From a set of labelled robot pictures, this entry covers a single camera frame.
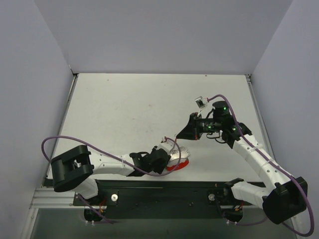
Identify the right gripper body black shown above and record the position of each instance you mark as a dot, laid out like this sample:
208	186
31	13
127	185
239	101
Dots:
195	127

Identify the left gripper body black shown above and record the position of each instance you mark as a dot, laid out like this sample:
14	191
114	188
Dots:
162	160

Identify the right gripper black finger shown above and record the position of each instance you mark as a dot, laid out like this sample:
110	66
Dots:
188	133
193	122

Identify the metal key holder red handle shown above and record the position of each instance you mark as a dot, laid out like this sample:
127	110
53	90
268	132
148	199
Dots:
178	159

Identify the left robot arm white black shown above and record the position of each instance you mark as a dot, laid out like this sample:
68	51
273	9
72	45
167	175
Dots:
72	169

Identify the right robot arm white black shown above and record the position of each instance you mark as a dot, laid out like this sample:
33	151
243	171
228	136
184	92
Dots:
283	195

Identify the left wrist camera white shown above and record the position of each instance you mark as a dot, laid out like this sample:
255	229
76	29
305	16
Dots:
167	145

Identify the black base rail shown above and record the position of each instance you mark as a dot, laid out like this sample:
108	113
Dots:
126	199

